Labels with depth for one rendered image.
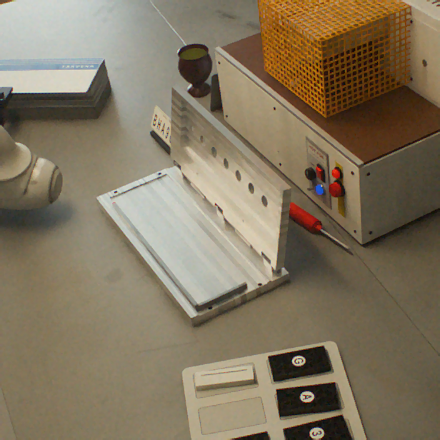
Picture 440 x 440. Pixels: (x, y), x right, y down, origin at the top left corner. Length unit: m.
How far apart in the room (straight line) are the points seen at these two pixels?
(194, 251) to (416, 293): 0.43
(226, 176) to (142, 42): 0.84
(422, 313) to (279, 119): 0.51
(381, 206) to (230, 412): 0.51
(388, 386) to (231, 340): 0.29
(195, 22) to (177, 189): 0.77
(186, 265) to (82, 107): 0.65
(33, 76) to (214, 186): 0.66
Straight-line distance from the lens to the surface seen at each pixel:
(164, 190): 2.10
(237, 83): 2.15
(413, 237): 1.95
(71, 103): 2.41
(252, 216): 1.87
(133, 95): 2.47
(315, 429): 1.60
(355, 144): 1.86
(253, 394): 1.67
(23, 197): 2.04
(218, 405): 1.66
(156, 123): 2.29
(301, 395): 1.64
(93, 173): 2.23
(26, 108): 2.46
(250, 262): 1.88
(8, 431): 1.73
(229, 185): 1.94
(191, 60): 2.36
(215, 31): 2.70
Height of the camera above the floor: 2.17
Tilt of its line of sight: 39 degrees down
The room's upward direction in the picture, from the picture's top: 9 degrees counter-clockwise
